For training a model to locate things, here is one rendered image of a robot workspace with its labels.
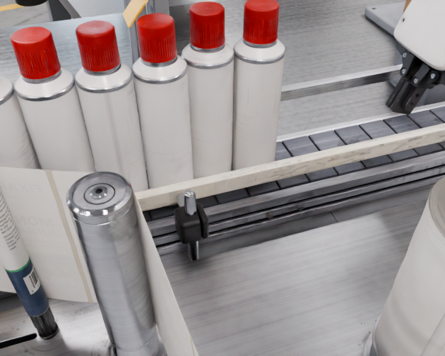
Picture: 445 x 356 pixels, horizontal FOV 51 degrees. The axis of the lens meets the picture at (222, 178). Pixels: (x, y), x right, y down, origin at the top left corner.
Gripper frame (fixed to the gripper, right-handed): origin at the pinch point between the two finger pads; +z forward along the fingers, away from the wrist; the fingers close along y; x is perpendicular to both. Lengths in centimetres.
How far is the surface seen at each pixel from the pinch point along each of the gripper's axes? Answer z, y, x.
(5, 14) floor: 115, -292, -39
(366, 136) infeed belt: 7.1, -1.3, -0.9
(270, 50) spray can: -2.9, 2.1, -22.1
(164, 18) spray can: -3.2, 0.4, -32.5
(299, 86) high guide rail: 2.7, -3.6, -12.8
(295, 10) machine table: 7, -54, 15
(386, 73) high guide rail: -1.2, -3.2, -1.7
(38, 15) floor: 108, -282, -20
